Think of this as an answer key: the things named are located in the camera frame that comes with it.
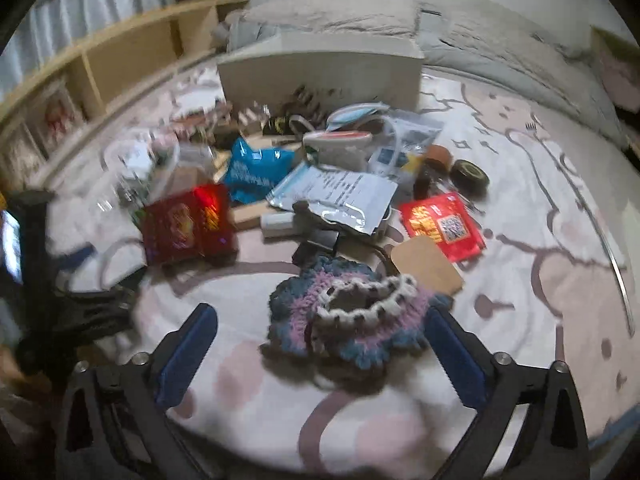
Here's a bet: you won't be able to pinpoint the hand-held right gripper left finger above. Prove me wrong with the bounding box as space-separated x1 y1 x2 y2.
55 303 219 480

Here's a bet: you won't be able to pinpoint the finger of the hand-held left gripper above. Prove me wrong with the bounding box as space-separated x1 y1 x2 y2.
52 242 97 273

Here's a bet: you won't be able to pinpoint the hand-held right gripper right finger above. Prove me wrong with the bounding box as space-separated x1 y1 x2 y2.
425 306 591 480

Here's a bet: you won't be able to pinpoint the white flexible tube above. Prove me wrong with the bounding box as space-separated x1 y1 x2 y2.
97 237 146 291

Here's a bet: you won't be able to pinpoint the purple blue crocheted scrunchie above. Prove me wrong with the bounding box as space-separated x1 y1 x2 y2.
260 255 453 376

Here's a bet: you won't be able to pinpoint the red box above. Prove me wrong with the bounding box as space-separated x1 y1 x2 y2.
137 183 238 266

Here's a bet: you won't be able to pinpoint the white storage box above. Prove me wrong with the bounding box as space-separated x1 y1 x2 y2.
216 30 425 111

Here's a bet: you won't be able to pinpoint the figurine display case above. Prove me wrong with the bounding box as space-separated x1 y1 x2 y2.
25 80 84 156
0 125 46 182

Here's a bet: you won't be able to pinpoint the brown paper tag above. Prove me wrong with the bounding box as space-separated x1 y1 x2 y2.
390 235 465 296

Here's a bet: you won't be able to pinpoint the red packet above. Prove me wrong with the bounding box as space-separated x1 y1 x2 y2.
400 192 487 263

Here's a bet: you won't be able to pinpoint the cartoon printed blanket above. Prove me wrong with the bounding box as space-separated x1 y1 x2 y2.
50 65 640 476

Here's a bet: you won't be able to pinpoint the small white bottle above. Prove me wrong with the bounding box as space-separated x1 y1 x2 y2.
262 212 297 239

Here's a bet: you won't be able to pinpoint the black round tin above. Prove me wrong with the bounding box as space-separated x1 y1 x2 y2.
449 159 491 193

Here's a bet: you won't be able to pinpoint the blue snack packet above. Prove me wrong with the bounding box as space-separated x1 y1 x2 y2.
220 137 296 203

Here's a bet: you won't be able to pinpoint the brown leather roll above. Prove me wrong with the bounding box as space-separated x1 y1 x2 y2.
422 145 453 171

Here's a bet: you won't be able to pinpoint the wooden bedside shelf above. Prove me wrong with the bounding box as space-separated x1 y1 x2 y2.
0 0 251 186

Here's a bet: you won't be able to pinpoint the silver foil document pouch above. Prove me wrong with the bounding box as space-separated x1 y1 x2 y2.
267 164 398 236

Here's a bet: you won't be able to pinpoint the clear zip bag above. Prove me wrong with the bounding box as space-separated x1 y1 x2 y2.
370 110 443 176

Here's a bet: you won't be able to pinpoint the blue face mask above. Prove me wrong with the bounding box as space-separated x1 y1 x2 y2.
327 102 391 129

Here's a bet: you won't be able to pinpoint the grey duvet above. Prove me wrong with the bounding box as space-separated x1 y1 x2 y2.
225 5 631 146

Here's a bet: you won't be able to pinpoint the beige quilted blanket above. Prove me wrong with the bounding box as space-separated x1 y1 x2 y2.
240 0 421 32
420 7 593 68

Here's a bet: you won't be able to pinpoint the orange handled white scissors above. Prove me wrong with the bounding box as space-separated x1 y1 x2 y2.
302 129 376 171

